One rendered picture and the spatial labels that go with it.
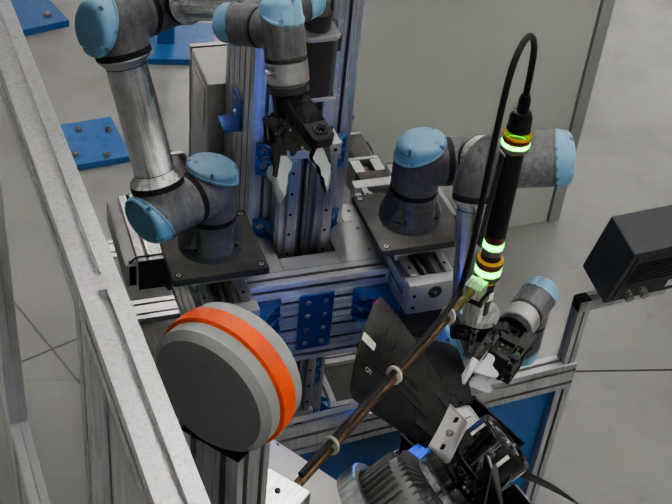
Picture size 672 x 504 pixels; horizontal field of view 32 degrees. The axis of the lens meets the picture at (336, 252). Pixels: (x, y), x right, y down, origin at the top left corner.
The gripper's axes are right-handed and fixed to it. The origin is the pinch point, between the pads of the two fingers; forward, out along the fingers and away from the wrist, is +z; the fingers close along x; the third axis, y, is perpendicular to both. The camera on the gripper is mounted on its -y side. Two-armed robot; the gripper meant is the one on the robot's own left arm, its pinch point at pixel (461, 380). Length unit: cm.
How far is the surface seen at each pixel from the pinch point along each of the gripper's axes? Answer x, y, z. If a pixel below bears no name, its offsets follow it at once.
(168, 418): -88, 0, 104
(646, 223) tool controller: -8, 13, -61
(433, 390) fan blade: -14.3, 0.0, 19.0
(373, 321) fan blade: -25.0, -12.9, 21.9
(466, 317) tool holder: -29.6, 0.2, 15.1
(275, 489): -40, -3, 71
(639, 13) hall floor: 127, -67, -413
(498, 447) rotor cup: -9.2, 13.9, 18.2
